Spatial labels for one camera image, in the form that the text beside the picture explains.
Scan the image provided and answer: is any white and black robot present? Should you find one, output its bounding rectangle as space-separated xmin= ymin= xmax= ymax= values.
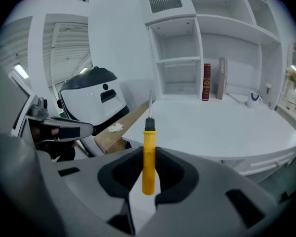
xmin=56 ymin=66 xmax=131 ymax=136

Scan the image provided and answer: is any dark red book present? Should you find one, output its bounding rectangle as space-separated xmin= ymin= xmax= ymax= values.
xmin=201 ymin=63 xmax=212 ymax=102

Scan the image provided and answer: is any white dressing table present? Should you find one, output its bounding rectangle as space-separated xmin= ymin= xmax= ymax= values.
xmin=276 ymin=40 xmax=296 ymax=134

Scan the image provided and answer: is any white desk with shelf unit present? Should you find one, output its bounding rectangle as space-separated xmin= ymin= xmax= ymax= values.
xmin=121 ymin=0 xmax=296 ymax=183

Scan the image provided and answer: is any long cardboard box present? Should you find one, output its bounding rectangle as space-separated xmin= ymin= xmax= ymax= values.
xmin=93 ymin=99 xmax=150 ymax=156

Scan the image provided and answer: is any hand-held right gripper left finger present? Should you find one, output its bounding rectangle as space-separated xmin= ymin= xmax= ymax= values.
xmin=51 ymin=146 xmax=145 ymax=237

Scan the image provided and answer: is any thin white cord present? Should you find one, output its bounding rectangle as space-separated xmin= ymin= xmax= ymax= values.
xmin=227 ymin=92 xmax=249 ymax=106

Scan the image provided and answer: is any yellow handle screwdriver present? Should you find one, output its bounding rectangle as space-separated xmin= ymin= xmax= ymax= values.
xmin=141 ymin=90 xmax=157 ymax=196

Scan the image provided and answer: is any grey gripper-mounted camera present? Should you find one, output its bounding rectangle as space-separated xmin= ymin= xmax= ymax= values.
xmin=30 ymin=97 xmax=49 ymax=116

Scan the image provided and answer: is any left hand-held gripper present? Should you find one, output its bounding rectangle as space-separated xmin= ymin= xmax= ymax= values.
xmin=25 ymin=114 xmax=95 ymax=146

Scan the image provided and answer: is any white paper scrap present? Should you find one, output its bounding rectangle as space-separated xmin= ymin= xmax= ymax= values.
xmin=107 ymin=122 xmax=124 ymax=133

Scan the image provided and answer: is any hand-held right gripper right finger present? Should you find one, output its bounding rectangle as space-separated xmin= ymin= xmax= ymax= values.
xmin=137 ymin=146 xmax=290 ymax=237

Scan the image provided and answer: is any white mug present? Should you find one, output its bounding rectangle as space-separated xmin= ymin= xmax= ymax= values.
xmin=246 ymin=90 xmax=264 ymax=109

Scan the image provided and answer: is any pink flower bouquet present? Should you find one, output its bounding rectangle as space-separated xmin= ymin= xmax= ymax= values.
xmin=287 ymin=66 xmax=296 ymax=89

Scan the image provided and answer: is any grey book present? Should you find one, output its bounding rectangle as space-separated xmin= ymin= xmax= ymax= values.
xmin=216 ymin=57 xmax=228 ymax=101

